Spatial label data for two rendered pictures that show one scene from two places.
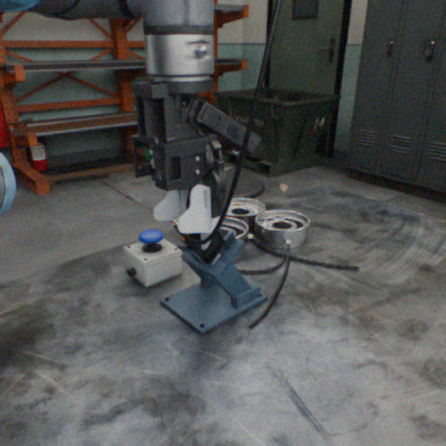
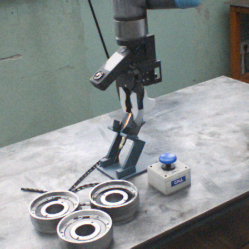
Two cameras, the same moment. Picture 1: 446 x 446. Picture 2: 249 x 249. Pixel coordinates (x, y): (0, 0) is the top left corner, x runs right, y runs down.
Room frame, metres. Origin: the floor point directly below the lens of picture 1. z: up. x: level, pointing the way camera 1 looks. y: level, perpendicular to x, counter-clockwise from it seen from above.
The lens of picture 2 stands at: (1.57, 0.18, 1.39)
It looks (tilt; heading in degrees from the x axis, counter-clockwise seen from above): 23 degrees down; 189
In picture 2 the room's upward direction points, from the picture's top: 6 degrees counter-clockwise
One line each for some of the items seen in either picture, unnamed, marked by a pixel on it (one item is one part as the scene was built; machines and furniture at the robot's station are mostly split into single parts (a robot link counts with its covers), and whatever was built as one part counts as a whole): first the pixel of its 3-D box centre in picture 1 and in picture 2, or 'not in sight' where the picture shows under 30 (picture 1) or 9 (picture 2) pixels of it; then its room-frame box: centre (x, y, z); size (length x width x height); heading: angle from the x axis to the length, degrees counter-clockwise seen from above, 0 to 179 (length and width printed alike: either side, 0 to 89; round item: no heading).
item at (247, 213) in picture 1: (240, 215); (85, 233); (0.82, -0.04, 0.82); 0.10 x 0.10 x 0.04
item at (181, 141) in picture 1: (178, 133); (137, 61); (0.50, 0.05, 1.06); 0.09 x 0.08 x 0.12; 131
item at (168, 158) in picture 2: (151, 245); (168, 165); (0.62, 0.12, 0.85); 0.04 x 0.04 x 0.05
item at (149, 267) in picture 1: (149, 260); (170, 174); (0.62, 0.12, 0.82); 0.08 x 0.07 x 0.05; 128
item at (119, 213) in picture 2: (220, 237); (114, 200); (0.71, 0.00, 0.82); 0.10 x 0.10 x 0.04
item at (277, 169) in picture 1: (272, 129); not in sight; (4.21, -0.49, 0.35); 1.04 x 0.74 x 0.70; 38
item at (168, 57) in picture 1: (181, 58); (130, 27); (0.50, 0.05, 1.14); 0.08 x 0.08 x 0.05
